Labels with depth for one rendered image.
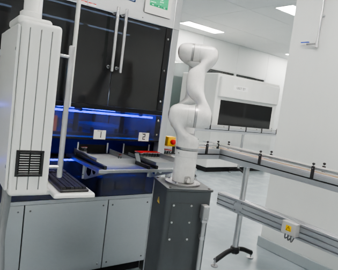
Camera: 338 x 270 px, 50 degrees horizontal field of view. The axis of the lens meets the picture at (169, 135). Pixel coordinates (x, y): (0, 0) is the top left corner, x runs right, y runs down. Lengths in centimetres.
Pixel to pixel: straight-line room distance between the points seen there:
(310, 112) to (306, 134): 20
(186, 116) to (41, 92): 72
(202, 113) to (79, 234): 118
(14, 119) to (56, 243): 107
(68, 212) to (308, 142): 211
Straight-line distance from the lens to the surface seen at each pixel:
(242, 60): 993
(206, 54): 207
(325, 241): 273
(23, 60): 165
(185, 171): 192
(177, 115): 189
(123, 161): 221
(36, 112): 166
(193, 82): 198
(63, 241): 251
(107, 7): 243
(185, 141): 190
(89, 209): 250
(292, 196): 353
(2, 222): 208
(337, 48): 341
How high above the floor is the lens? 129
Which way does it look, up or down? 5 degrees down
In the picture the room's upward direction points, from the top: 7 degrees clockwise
